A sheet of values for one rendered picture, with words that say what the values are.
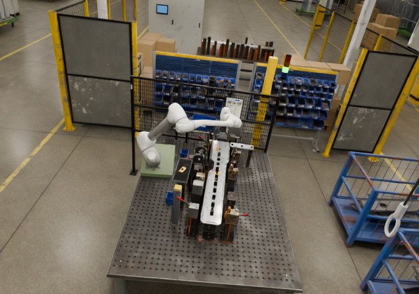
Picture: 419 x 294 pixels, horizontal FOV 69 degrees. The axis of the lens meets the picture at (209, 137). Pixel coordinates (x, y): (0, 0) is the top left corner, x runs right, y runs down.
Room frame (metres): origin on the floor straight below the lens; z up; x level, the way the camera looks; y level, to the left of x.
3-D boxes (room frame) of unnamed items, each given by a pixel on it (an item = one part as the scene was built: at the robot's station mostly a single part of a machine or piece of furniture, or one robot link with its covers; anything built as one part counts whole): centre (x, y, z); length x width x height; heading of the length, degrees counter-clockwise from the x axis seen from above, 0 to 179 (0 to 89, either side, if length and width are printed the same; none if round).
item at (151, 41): (7.53, 1.55, 0.52); 1.20 x 0.80 x 1.05; 0
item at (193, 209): (2.00, 0.06, 0.88); 0.11 x 0.10 x 0.36; 88
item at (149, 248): (2.80, -0.06, 0.68); 2.56 x 1.61 x 0.04; 3
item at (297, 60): (6.20, -1.92, 0.67); 1.20 x 0.80 x 1.35; 95
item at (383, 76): (4.89, -2.64, 1.00); 1.04 x 0.14 x 2.00; 93
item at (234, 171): (2.64, -0.30, 0.87); 0.12 x 0.09 x 0.35; 88
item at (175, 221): (2.11, 0.22, 0.92); 0.08 x 0.08 x 0.44; 88
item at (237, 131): (3.49, 0.04, 1.01); 0.90 x 0.22 x 0.03; 88
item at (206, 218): (2.57, -0.13, 1.00); 1.38 x 0.22 x 0.02; 178
